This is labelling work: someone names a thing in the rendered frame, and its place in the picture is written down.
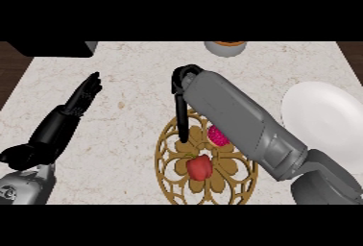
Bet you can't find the black box appliance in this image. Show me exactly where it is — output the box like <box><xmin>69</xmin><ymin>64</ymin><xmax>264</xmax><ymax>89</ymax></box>
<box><xmin>7</xmin><ymin>41</ymin><xmax>99</xmax><ymax>59</ymax></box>

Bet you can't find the red bell pepper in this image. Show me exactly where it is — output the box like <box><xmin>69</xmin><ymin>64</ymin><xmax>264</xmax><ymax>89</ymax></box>
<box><xmin>184</xmin><ymin>154</ymin><xmax>214</xmax><ymax>183</ymax></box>

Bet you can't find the white round plate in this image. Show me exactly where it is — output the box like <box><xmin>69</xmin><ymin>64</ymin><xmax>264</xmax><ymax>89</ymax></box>
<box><xmin>279</xmin><ymin>81</ymin><xmax>363</xmax><ymax>176</ymax></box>

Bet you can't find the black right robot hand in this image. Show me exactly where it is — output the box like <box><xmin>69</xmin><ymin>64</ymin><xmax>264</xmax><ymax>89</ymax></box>
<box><xmin>170</xmin><ymin>63</ymin><xmax>205</xmax><ymax>144</ymax></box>

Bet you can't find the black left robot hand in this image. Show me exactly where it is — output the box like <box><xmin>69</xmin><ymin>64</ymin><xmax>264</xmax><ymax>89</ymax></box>
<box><xmin>0</xmin><ymin>71</ymin><xmax>103</xmax><ymax>172</ymax></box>

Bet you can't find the brown openwork round placemat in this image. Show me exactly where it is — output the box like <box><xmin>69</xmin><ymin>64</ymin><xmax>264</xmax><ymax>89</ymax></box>
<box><xmin>153</xmin><ymin>108</ymin><xmax>260</xmax><ymax>206</ymax></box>

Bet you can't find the pink round fruit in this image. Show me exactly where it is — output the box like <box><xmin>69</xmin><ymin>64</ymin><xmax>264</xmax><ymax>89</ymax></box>
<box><xmin>207</xmin><ymin>124</ymin><xmax>233</xmax><ymax>148</ymax></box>

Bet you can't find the grey cup with orange top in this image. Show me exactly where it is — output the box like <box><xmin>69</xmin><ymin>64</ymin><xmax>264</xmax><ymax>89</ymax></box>
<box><xmin>202</xmin><ymin>41</ymin><xmax>248</xmax><ymax>59</ymax></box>

